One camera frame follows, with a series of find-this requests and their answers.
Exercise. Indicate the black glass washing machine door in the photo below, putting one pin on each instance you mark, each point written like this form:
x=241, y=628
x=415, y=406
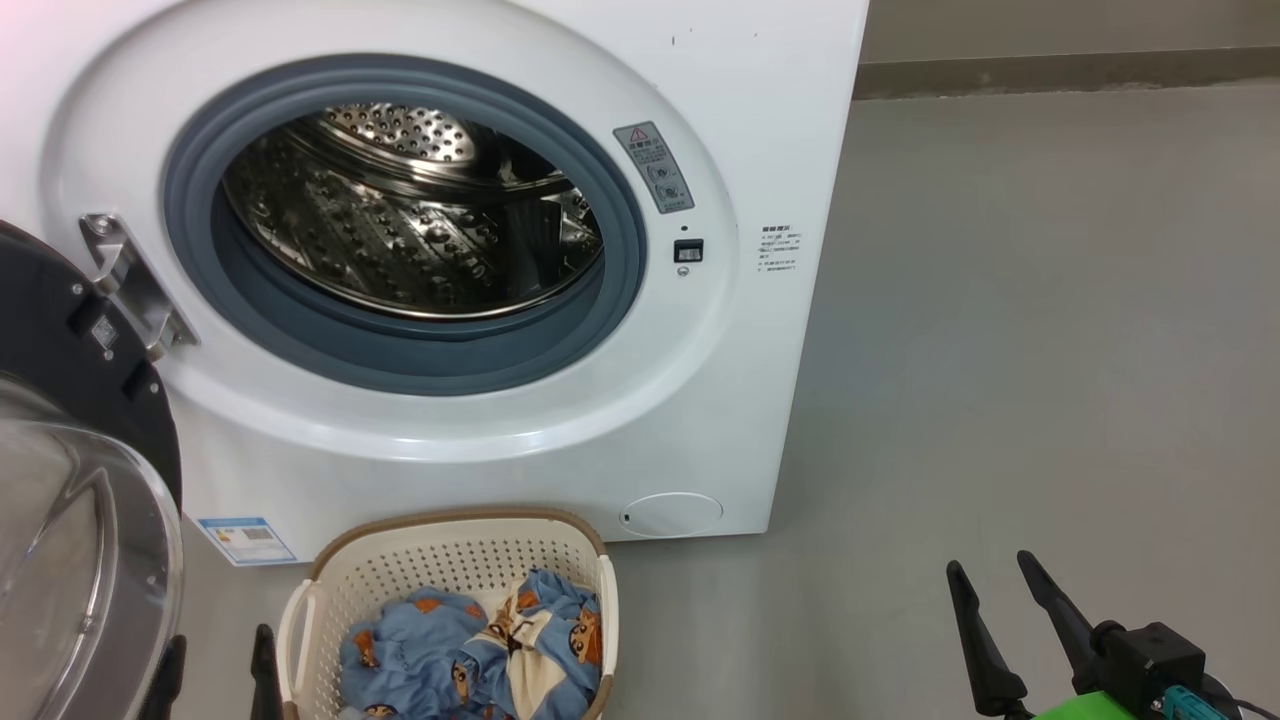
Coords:
x=60, y=330

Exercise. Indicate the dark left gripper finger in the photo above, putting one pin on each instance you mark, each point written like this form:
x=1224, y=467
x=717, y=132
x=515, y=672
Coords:
x=168, y=690
x=266, y=685

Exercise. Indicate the blue cream cartoon print garment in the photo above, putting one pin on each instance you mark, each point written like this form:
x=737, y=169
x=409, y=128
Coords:
x=540, y=650

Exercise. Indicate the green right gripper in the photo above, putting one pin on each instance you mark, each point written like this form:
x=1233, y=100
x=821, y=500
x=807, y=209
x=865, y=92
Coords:
x=1085, y=708

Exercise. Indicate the metal door hinge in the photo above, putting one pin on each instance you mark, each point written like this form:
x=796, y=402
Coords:
x=130, y=280

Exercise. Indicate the black door latch socket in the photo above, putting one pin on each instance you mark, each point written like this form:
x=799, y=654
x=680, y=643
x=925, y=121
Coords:
x=688, y=251

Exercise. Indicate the blue white energy label sticker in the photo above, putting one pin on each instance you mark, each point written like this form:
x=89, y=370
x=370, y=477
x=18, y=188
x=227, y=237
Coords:
x=246, y=540

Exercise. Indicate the white front-load washing machine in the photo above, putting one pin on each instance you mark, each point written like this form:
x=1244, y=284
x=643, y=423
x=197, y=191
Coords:
x=720, y=400

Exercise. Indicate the grey rubber door gasket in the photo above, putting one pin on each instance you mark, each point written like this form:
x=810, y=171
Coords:
x=300, y=350

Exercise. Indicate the cream perforated laundry basket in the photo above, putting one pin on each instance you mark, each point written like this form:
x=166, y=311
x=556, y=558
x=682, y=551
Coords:
x=450, y=550

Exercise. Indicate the steel washing machine drum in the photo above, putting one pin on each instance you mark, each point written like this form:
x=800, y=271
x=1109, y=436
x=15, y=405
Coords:
x=400, y=230

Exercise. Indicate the grey wall baseboard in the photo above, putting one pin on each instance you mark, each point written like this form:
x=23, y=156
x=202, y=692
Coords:
x=1050, y=72

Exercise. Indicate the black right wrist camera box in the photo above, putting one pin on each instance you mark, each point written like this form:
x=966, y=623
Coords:
x=1155, y=655

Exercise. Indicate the round white filter cover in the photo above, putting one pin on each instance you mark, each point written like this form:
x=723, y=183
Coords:
x=672, y=515

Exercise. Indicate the grey warning sticker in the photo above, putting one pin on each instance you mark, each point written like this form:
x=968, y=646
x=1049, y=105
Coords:
x=654, y=168

